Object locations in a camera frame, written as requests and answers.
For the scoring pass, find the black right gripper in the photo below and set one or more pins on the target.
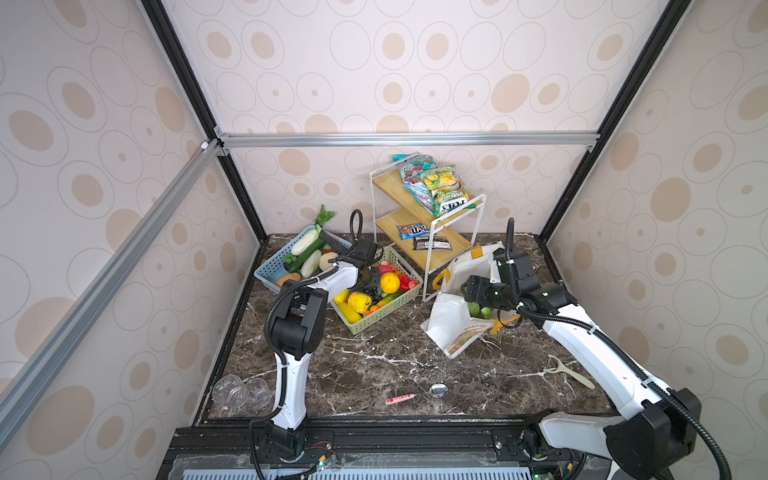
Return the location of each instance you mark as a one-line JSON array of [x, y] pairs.
[[478, 285]]

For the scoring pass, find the white grocery bag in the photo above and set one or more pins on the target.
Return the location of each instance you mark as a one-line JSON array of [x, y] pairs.
[[455, 323]]

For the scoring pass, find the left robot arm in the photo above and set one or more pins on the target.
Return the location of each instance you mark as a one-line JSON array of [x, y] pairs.
[[294, 329]]

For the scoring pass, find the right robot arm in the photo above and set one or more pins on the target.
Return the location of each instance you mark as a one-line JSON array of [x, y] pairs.
[[655, 425]]

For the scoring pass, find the colourful candy bag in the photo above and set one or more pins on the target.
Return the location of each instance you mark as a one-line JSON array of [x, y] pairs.
[[411, 169]]

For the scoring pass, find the green yellow candy bag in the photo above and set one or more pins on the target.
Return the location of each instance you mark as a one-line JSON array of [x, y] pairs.
[[446, 190]]

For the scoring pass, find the orange fruit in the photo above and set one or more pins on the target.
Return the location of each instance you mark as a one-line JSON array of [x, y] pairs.
[[390, 283]]

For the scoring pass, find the white pumpkin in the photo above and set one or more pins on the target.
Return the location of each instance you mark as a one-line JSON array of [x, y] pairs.
[[327, 260]]

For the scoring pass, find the yellow lemon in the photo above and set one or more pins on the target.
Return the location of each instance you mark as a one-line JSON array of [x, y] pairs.
[[359, 302]]

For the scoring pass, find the blue snack packet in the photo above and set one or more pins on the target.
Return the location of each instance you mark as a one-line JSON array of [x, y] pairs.
[[412, 231]]

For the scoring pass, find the white long vegetable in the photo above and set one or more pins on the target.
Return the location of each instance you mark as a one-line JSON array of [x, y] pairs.
[[311, 264]]

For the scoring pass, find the green plastic basket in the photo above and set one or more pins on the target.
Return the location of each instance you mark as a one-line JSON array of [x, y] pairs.
[[400, 299]]

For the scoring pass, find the purple snack packet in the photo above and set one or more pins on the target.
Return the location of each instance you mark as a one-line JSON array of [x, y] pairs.
[[435, 243]]

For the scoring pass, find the white wooden shelf rack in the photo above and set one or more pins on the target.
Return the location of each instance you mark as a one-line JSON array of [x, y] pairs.
[[387, 180]]

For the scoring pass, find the green cucumber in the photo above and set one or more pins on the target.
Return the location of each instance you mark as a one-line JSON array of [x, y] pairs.
[[300, 259]]

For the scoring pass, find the brown bread roll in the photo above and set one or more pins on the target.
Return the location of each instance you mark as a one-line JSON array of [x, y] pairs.
[[290, 277]]

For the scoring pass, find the cream vegetable peeler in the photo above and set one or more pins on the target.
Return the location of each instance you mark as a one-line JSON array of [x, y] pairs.
[[556, 366]]

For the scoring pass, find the clear plastic cup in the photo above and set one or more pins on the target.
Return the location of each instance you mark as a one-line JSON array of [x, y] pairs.
[[233, 392]]

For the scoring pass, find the pink handled spoon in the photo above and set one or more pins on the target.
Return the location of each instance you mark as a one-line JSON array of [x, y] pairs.
[[435, 391]]

